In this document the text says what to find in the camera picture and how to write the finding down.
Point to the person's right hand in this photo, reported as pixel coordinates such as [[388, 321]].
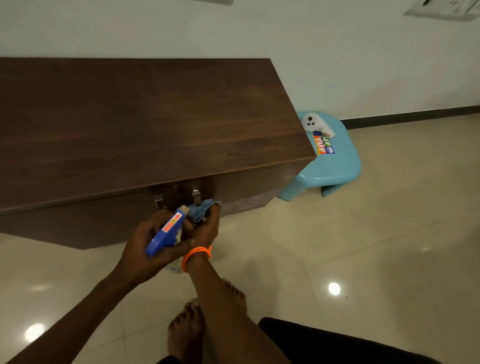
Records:
[[204, 234]]

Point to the blue cloth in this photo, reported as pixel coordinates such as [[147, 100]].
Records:
[[198, 210]]

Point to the person's right forearm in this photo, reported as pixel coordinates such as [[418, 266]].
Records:
[[232, 318]]

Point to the black skirting board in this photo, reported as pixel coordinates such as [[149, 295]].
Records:
[[412, 117]]

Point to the colourful stool sticker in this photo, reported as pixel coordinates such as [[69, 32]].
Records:
[[324, 144]]

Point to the person's left hand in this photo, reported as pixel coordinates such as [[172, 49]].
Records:
[[142, 266]]

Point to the person's left forearm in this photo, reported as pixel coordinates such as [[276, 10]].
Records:
[[67, 322]]

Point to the person's left foot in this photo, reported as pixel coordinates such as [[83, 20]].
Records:
[[185, 330]]

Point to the white handheld controller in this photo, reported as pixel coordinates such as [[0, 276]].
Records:
[[311, 122]]

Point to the light blue plastic stool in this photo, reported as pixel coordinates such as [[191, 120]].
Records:
[[337, 165]]

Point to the dark wooden cabinet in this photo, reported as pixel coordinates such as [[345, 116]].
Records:
[[131, 123]]

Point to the blue-topped spray bottle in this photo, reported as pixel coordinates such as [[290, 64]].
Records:
[[165, 232]]

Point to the wide white wall socket plate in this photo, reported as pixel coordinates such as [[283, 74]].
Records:
[[442, 9]]

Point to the black trousers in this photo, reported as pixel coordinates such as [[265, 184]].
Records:
[[337, 345]]

